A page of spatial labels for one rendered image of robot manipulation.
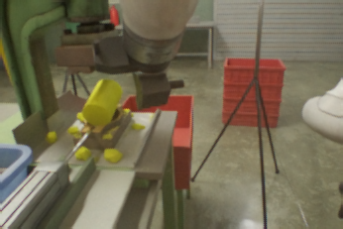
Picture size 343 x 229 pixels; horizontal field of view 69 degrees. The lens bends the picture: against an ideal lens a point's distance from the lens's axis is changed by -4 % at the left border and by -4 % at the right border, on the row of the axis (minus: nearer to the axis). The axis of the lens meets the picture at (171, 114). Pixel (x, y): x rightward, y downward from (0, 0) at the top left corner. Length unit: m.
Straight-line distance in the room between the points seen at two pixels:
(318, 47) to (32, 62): 6.14
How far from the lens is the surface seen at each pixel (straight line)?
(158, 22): 0.32
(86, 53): 0.53
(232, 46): 6.02
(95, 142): 0.60
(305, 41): 6.34
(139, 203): 0.52
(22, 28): 0.67
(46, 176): 0.44
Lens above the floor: 1.30
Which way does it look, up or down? 24 degrees down
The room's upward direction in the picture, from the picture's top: 2 degrees counter-clockwise
